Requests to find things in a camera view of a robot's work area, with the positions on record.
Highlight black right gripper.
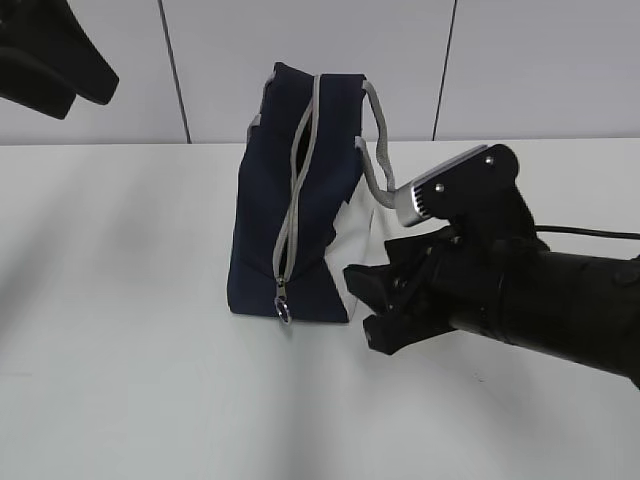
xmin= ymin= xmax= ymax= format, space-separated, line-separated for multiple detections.
xmin=343 ymin=186 xmax=548 ymax=355

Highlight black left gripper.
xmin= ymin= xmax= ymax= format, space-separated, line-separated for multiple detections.
xmin=1 ymin=1 xmax=119 ymax=120

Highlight navy and white lunch bag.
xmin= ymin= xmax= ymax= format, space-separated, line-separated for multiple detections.
xmin=226 ymin=62 xmax=395 ymax=324

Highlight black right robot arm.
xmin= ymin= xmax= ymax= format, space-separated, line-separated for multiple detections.
xmin=344 ymin=187 xmax=639 ymax=381

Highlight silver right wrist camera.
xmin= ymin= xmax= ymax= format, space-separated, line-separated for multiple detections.
xmin=394 ymin=144 xmax=519 ymax=227

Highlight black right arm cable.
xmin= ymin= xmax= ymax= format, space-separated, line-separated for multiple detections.
xmin=534 ymin=225 xmax=639 ymax=240

